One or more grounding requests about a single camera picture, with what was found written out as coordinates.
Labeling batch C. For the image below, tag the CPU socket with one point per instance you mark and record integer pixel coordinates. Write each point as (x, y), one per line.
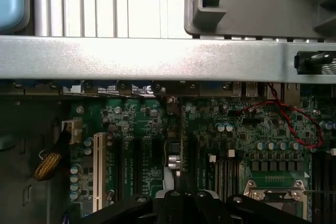
(275, 200)

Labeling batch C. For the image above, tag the white expansion slot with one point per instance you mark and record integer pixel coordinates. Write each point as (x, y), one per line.
(98, 171)

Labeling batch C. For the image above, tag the green motherboard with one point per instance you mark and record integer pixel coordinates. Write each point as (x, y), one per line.
(262, 129)

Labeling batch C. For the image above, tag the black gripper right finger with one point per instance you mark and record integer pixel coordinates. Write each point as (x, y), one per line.
(207, 208)

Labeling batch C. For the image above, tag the white power connector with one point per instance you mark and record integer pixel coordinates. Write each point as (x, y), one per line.
(72, 129)

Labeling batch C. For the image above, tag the open PC case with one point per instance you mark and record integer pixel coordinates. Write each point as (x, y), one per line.
(157, 56)

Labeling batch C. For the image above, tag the metal port block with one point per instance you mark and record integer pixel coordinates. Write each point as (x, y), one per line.
(252, 89)

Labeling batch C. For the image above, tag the long black expansion slot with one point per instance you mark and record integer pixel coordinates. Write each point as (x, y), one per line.
(137, 169)
(118, 169)

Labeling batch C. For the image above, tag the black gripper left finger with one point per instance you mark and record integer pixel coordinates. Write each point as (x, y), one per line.
(168, 208)

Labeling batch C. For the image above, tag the grey parts rack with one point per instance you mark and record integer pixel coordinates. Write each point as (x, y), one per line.
(249, 3)

